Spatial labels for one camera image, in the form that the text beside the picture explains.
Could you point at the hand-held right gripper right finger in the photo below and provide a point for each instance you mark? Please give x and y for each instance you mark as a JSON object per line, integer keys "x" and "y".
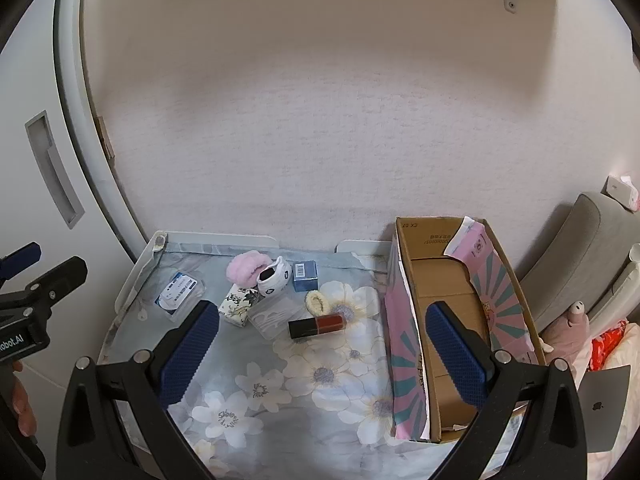
{"x": 455, "y": 360}

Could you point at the white tissue box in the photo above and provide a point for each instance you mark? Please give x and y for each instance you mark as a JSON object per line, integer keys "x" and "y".
{"x": 622, "y": 192}

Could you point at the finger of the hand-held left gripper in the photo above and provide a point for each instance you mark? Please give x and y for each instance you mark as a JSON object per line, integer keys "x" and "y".
{"x": 62, "y": 275}
{"x": 22, "y": 256}

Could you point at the pink and white fuzzy sock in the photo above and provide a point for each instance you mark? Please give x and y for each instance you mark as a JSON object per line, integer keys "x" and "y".
{"x": 242, "y": 267}

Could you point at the red cloth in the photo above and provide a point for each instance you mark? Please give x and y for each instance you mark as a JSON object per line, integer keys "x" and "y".
{"x": 607, "y": 345}

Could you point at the floral tissue packet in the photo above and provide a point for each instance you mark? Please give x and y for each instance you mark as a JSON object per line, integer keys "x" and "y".
{"x": 239, "y": 305}

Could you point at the white wardrobe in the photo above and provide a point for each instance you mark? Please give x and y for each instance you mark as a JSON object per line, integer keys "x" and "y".
{"x": 30, "y": 60}

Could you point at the person's left hand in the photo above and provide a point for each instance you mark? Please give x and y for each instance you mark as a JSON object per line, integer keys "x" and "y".
{"x": 24, "y": 405}

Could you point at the grey laptop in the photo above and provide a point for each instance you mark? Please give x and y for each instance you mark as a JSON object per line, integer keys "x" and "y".
{"x": 602, "y": 410}

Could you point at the cream hair scrunchie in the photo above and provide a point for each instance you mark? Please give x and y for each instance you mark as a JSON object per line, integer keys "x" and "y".
{"x": 316, "y": 304}

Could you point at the small blue box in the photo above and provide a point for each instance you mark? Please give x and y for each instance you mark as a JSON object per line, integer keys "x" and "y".
{"x": 306, "y": 277}

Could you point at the patterned cardboard box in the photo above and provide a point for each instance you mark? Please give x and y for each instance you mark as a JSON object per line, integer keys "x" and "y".
{"x": 440, "y": 280}

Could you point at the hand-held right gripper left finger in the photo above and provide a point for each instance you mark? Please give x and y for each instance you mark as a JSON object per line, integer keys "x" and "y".
{"x": 190, "y": 355}

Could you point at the pink plush toy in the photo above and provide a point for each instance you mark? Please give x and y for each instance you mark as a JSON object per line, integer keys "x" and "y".
{"x": 565, "y": 340}

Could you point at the grey padded headboard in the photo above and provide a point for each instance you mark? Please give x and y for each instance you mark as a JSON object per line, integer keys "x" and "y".
{"x": 575, "y": 250}

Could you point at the blue and white mask packet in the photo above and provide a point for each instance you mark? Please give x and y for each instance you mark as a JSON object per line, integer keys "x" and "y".
{"x": 179, "y": 294}

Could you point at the white guard rail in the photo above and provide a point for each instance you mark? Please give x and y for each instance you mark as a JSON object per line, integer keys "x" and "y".
{"x": 365, "y": 246}
{"x": 145, "y": 265}

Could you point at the clear plastic packet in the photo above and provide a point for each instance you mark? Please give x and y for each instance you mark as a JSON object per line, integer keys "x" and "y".
{"x": 274, "y": 317}

